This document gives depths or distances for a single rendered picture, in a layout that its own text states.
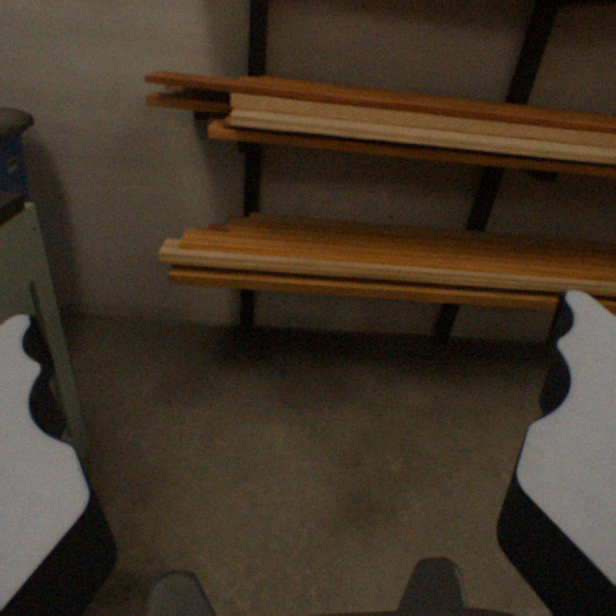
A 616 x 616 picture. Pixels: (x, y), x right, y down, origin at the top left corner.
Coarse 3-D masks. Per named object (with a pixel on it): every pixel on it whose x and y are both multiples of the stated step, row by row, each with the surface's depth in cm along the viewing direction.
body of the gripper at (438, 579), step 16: (432, 560) 5; (448, 560) 5; (160, 576) 5; (176, 576) 5; (192, 576) 5; (416, 576) 5; (432, 576) 5; (448, 576) 5; (160, 592) 5; (176, 592) 5; (192, 592) 5; (416, 592) 5; (432, 592) 5; (448, 592) 5; (464, 592) 5; (160, 608) 5; (176, 608) 5; (192, 608) 5; (208, 608) 5; (400, 608) 5; (416, 608) 5; (432, 608) 5; (448, 608) 5; (464, 608) 5; (480, 608) 5
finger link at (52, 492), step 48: (0, 336) 10; (0, 384) 8; (48, 384) 9; (0, 432) 7; (48, 432) 9; (0, 480) 7; (48, 480) 7; (0, 528) 6; (48, 528) 6; (96, 528) 6; (0, 576) 5; (48, 576) 6; (96, 576) 7
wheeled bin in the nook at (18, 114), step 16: (0, 112) 149; (16, 112) 155; (0, 128) 140; (16, 128) 148; (0, 144) 147; (16, 144) 158; (0, 160) 148; (16, 160) 159; (0, 176) 150; (16, 176) 160; (16, 192) 161
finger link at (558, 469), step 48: (576, 336) 9; (576, 384) 8; (528, 432) 7; (576, 432) 7; (528, 480) 6; (576, 480) 6; (528, 528) 6; (576, 528) 6; (528, 576) 7; (576, 576) 6
